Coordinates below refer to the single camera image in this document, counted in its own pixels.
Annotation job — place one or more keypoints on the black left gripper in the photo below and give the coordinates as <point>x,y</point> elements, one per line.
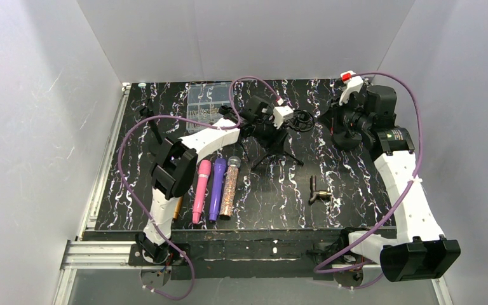
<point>275,136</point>

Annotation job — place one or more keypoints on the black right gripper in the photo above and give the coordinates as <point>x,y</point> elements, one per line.
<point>344,128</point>

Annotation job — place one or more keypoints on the black shock-mount stand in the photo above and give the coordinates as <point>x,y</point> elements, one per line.
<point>303,121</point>

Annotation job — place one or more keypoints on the purple microphone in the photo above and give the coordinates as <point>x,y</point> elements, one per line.
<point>219,169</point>

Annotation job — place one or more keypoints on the glitter silver microphone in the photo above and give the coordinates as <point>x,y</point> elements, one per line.
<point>226,208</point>

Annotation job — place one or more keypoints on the pink microphone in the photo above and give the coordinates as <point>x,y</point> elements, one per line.
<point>201,187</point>

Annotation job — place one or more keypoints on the gold microphone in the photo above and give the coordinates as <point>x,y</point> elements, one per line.
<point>176,212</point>

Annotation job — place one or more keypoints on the black round-base mic stand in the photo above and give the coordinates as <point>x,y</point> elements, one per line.
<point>147,112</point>

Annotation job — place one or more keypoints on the black tripod mic stand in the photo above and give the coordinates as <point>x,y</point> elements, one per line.
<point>245,128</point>

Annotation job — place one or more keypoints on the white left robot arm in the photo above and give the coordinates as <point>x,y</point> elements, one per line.
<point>176,161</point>

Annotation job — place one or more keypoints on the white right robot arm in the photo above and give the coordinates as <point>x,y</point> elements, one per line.
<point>420,249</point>

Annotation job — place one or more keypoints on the clear plastic parts box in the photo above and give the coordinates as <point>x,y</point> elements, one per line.
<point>204,101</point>

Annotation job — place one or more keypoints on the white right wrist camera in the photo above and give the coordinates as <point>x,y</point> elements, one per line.
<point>352,83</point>

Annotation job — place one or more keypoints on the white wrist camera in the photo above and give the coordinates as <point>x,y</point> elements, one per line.
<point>352,83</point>
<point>281,113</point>

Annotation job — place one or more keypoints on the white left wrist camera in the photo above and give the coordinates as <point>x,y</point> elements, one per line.
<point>281,113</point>

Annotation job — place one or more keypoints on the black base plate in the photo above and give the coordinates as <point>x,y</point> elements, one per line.
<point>257,253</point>

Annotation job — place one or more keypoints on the aluminium rail frame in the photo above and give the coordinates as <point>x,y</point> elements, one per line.
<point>112,272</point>

